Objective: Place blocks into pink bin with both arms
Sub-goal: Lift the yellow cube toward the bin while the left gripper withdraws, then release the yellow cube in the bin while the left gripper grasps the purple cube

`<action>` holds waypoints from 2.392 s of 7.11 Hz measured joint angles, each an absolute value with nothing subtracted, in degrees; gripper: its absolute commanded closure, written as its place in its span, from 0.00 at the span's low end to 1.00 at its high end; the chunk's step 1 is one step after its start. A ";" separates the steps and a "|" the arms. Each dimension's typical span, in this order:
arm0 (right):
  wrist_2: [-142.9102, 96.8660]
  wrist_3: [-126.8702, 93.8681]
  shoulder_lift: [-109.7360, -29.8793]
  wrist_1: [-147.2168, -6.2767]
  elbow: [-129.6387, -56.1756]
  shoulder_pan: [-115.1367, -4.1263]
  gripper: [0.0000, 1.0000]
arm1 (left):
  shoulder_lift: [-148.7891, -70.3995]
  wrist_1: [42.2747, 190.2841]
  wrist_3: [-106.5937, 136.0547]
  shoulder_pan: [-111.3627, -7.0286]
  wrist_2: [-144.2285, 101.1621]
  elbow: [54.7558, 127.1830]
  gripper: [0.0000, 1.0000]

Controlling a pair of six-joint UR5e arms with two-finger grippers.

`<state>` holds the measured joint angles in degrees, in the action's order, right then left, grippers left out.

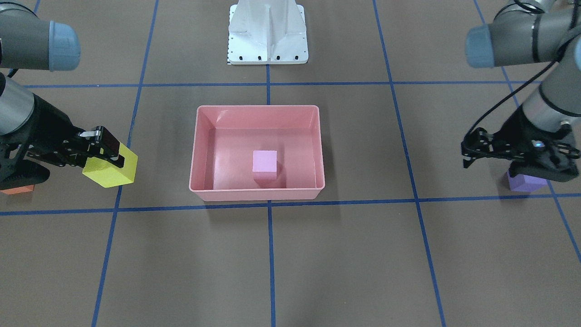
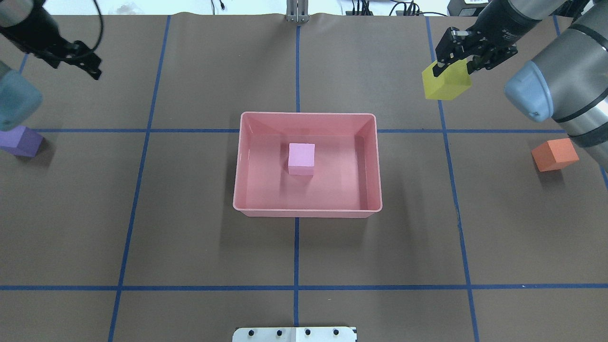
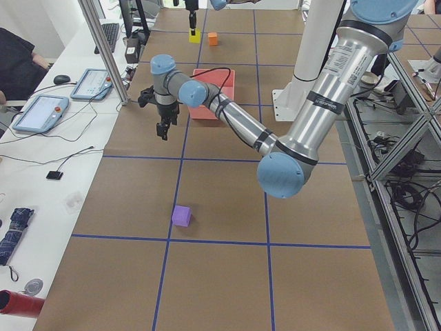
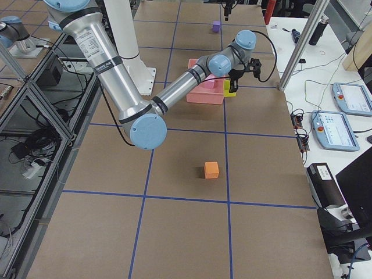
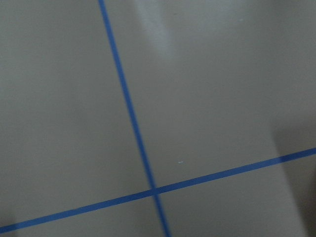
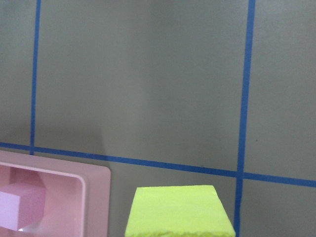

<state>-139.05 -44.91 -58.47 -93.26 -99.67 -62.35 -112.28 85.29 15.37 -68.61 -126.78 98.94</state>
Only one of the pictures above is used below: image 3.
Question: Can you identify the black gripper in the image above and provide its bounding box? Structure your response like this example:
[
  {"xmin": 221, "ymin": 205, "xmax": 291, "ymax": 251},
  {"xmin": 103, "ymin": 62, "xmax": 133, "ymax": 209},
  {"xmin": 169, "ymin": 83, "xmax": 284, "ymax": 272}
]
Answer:
[
  {"xmin": 156, "ymin": 101, "xmax": 180, "ymax": 141},
  {"xmin": 185, "ymin": 0, "xmax": 198, "ymax": 35}
]

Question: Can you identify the yellow foam block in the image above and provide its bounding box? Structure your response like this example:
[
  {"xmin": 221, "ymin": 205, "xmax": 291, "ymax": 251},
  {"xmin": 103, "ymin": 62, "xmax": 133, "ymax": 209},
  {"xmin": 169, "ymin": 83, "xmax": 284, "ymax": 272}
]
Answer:
[{"xmin": 189, "ymin": 28, "xmax": 201, "ymax": 43}]

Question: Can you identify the orange foam block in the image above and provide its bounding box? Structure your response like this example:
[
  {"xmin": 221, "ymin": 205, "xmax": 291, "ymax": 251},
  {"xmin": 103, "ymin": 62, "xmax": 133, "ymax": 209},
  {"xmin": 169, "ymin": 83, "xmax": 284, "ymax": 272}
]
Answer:
[{"xmin": 207, "ymin": 32, "xmax": 218, "ymax": 46}]

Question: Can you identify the purple foam block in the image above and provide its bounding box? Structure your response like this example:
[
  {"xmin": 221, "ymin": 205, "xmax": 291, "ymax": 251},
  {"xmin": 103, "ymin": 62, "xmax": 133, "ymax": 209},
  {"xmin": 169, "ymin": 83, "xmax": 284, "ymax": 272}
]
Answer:
[{"xmin": 172, "ymin": 205, "xmax": 192, "ymax": 227}]

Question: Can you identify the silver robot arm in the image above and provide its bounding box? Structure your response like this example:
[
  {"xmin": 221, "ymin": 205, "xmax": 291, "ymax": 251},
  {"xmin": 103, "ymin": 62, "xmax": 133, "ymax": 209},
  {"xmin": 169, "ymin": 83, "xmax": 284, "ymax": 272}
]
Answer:
[
  {"xmin": 150, "ymin": 1, "xmax": 416, "ymax": 199},
  {"xmin": 185, "ymin": 0, "xmax": 260, "ymax": 36}
]

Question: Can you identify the pink plastic bin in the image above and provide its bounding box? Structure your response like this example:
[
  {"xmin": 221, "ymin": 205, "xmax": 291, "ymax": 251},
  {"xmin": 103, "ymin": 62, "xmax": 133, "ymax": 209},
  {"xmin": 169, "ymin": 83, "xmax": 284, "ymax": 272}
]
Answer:
[{"xmin": 187, "ymin": 68, "xmax": 237, "ymax": 121}]

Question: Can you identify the black box with label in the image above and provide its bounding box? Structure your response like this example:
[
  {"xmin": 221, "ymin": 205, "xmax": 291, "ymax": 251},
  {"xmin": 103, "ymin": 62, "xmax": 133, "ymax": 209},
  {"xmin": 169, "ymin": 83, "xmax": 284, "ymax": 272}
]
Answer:
[{"xmin": 125, "ymin": 38, "xmax": 141, "ymax": 64}]

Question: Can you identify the far blue teach pendant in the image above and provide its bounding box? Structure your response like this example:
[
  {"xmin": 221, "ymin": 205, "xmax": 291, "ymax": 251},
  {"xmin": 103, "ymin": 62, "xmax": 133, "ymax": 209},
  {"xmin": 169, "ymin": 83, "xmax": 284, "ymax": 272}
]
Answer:
[{"xmin": 70, "ymin": 68, "xmax": 113, "ymax": 101}]

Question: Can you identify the blue teach pendant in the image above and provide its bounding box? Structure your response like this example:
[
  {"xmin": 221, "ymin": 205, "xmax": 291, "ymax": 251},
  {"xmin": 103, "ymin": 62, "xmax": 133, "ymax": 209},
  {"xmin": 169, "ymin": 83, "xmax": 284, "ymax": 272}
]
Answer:
[
  {"xmin": 12, "ymin": 94, "xmax": 70, "ymax": 133},
  {"xmin": 70, "ymin": 68, "xmax": 113, "ymax": 101}
]

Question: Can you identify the black keyboard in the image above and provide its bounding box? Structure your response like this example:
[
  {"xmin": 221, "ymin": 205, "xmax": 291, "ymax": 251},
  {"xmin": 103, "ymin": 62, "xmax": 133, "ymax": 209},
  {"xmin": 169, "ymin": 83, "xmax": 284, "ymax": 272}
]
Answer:
[{"xmin": 101, "ymin": 23, "xmax": 120, "ymax": 53}]

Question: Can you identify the small black square device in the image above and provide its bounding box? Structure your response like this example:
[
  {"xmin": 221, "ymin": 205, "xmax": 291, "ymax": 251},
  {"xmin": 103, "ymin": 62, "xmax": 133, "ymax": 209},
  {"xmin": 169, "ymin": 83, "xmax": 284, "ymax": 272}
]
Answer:
[{"xmin": 46, "ymin": 170, "xmax": 63, "ymax": 181}]

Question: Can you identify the black computer mouse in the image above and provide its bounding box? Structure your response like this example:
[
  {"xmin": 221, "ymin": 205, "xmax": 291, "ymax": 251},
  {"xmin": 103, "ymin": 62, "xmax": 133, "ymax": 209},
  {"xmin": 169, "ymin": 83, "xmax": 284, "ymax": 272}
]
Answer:
[{"xmin": 53, "ymin": 74, "xmax": 71, "ymax": 85}]

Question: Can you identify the near blue teach pendant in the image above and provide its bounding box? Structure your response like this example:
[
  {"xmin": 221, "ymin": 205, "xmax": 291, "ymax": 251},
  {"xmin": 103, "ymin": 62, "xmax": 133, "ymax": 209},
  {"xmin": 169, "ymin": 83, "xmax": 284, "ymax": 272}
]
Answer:
[{"xmin": 12, "ymin": 94, "xmax": 70, "ymax": 133}]

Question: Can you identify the seated person in black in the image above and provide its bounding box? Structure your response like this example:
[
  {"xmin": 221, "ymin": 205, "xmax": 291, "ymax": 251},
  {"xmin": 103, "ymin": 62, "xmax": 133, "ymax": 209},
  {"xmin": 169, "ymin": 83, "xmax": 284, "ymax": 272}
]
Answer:
[{"xmin": 1, "ymin": 28, "xmax": 51, "ymax": 105}]

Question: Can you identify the folded blue umbrella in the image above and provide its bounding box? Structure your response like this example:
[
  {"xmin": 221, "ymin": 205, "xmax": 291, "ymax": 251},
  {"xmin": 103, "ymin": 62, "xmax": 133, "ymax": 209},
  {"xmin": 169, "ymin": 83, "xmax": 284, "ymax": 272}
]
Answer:
[{"xmin": 1, "ymin": 208, "xmax": 34, "ymax": 282}]

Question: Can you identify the round metal disc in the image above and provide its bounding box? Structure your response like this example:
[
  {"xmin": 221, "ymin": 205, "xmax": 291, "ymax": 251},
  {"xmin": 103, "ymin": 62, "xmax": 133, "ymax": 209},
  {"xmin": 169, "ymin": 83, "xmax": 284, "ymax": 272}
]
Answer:
[{"xmin": 23, "ymin": 278, "xmax": 44, "ymax": 297}]

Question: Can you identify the red cylinder bottle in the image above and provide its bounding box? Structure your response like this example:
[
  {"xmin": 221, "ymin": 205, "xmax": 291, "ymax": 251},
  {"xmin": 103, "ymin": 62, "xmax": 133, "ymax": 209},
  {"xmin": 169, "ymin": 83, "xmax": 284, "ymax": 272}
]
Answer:
[{"xmin": 1, "ymin": 290, "xmax": 45, "ymax": 318}]

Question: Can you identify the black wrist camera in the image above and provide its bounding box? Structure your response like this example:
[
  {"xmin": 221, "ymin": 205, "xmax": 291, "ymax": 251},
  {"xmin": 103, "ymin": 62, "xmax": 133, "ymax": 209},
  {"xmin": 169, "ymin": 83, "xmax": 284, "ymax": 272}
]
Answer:
[{"xmin": 137, "ymin": 86, "xmax": 156, "ymax": 108}]

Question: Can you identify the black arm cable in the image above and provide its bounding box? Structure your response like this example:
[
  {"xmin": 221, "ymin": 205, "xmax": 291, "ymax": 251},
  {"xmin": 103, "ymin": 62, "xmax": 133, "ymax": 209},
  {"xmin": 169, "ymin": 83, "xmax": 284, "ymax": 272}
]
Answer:
[{"xmin": 192, "ymin": 67, "xmax": 238, "ymax": 139}]

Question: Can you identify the aluminium frame post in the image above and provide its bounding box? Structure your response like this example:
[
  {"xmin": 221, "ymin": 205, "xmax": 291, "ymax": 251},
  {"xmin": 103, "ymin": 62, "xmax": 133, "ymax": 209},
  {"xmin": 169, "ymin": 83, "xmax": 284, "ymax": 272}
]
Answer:
[{"xmin": 78, "ymin": 0, "xmax": 130, "ymax": 106}]

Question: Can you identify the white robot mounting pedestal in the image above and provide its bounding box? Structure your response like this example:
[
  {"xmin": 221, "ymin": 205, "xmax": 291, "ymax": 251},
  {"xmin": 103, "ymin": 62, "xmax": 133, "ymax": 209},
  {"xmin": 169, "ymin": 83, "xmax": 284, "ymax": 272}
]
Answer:
[{"xmin": 272, "ymin": 0, "xmax": 346, "ymax": 122}]

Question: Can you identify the aluminium side frame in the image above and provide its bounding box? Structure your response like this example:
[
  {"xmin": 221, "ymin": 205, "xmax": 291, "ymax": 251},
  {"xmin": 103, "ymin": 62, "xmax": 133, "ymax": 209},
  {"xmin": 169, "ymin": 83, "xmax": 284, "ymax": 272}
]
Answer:
[{"xmin": 347, "ymin": 41, "xmax": 440, "ymax": 330}]

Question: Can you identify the bundle of black cables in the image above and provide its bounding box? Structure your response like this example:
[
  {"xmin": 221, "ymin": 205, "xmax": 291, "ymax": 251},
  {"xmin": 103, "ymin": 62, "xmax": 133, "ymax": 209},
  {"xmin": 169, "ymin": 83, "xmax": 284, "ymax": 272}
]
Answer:
[{"xmin": 365, "ymin": 130, "xmax": 441, "ymax": 263}]

